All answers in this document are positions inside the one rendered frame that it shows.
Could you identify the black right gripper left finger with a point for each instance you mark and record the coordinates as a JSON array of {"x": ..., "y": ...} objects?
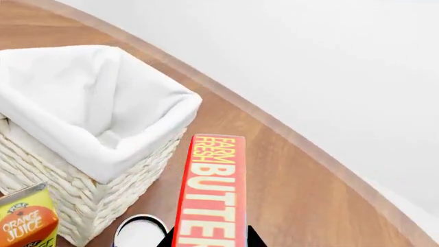
[{"x": 168, "y": 239}]

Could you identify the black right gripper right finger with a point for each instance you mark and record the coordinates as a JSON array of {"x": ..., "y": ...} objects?
[{"x": 254, "y": 238}]

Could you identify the red butter box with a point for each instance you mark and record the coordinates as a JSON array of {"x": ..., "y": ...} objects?
[{"x": 214, "y": 193}]

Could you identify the white woven basket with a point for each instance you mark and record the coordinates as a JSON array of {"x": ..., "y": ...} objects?
[{"x": 92, "y": 203}]

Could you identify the white lined wicker basket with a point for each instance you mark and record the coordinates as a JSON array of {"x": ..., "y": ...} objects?
[{"x": 85, "y": 108}]

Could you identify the white can with dark rim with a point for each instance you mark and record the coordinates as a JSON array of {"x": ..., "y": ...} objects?
[{"x": 139, "y": 231}]

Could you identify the orange juice carton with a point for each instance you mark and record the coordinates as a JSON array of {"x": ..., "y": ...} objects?
[{"x": 25, "y": 218}]

